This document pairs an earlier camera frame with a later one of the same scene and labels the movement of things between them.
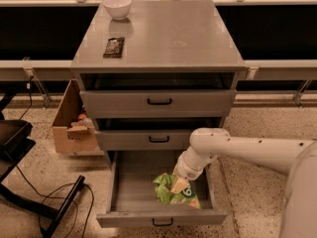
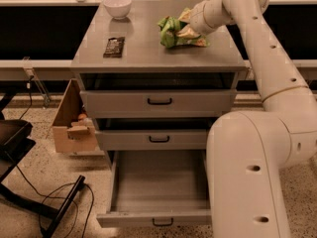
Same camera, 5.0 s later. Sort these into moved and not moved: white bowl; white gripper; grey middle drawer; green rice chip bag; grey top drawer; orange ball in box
Moved: white gripper; green rice chip bag
Not moved: orange ball in box; grey middle drawer; white bowl; grey top drawer
